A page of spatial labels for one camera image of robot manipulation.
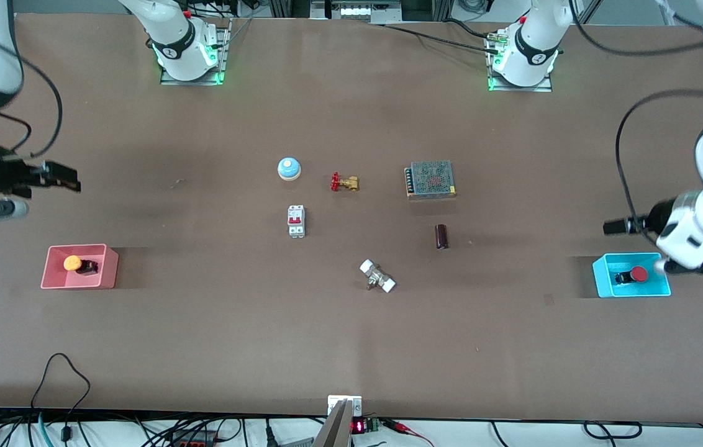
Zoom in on red push button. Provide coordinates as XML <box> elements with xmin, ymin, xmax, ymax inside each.
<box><xmin>613</xmin><ymin>265</ymin><xmax>651</xmax><ymax>286</ymax></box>

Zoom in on yellow push button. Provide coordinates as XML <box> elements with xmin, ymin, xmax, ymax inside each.
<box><xmin>63</xmin><ymin>255</ymin><xmax>99</xmax><ymax>276</ymax></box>

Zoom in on blue plastic bin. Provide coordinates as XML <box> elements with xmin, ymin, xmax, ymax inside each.
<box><xmin>592</xmin><ymin>252</ymin><xmax>672</xmax><ymax>299</ymax></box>

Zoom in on pink plastic bin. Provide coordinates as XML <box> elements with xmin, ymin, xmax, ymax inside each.
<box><xmin>40</xmin><ymin>243</ymin><xmax>120</xmax><ymax>291</ymax></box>

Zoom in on metal mesh power supply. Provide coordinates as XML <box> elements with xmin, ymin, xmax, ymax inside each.
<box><xmin>404</xmin><ymin>160</ymin><xmax>457</xmax><ymax>200</ymax></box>

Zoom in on blue service bell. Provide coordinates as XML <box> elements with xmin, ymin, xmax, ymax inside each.
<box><xmin>276</xmin><ymin>156</ymin><xmax>302</xmax><ymax>182</ymax></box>

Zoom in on white red circuit breaker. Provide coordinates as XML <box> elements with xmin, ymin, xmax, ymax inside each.
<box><xmin>287</xmin><ymin>204</ymin><xmax>306</xmax><ymax>238</ymax></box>

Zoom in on metal fitting white caps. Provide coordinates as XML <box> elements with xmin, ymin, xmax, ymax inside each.
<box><xmin>359</xmin><ymin>259</ymin><xmax>397</xmax><ymax>294</ymax></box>

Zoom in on orange black power strip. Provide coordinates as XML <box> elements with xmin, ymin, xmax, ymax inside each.
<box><xmin>164</xmin><ymin>432</ymin><xmax>218</xmax><ymax>447</ymax></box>

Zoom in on red alligator clip lead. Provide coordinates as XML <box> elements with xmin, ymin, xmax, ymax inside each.
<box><xmin>381</xmin><ymin>420</ymin><xmax>434</xmax><ymax>447</ymax></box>

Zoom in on grey metal pole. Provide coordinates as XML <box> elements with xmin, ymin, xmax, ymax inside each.
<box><xmin>312</xmin><ymin>400</ymin><xmax>353</xmax><ymax>447</ymax></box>

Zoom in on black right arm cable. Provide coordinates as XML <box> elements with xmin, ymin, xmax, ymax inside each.
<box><xmin>0</xmin><ymin>37</ymin><xmax>64</xmax><ymax>160</ymax></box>

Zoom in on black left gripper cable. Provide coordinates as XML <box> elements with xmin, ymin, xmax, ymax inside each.
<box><xmin>614</xmin><ymin>89</ymin><xmax>703</xmax><ymax>238</ymax></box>

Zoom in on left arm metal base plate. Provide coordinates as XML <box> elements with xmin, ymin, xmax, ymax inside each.
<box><xmin>487</xmin><ymin>30</ymin><xmax>553</xmax><ymax>93</ymax></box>

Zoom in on black left arm slack cable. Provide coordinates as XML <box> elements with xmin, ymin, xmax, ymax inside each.
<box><xmin>568</xmin><ymin>0</ymin><xmax>703</xmax><ymax>58</ymax></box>

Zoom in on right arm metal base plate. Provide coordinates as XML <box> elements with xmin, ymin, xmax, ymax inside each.
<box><xmin>160</xmin><ymin>17</ymin><xmax>231</xmax><ymax>86</ymax></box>

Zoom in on black looped table cable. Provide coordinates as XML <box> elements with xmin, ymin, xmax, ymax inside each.
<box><xmin>29</xmin><ymin>353</ymin><xmax>92</xmax><ymax>429</ymax></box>

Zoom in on black coiled floor cable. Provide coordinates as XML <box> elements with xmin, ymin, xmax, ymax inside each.
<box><xmin>583</xmin><ymin>420</ymin><xmax>643</xmax><ymax>441</ymax></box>

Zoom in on teal cable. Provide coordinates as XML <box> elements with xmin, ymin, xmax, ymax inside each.
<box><xmin>37</xmin><ymin>411</ymin><xmax>55</xmax><ymax>447</ymax></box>

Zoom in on black cable to arm base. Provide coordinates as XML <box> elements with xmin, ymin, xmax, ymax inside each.
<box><xmin>364</xmin><ymin>20</ymin><xmax>505</xmax><ymax>55</ymax></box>

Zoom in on aluminium frame rail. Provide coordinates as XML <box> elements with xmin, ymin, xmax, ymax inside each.
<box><xmin>268</xmin><ymin>0</ymin><xmax>453</xmax><ymax>23</ymax></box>

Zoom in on white mounting bracket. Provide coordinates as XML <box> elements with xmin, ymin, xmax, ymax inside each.
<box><xmin>327</xmin><ymin>395</ymin><xmax>363</xmax><ymax>417</ymax></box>

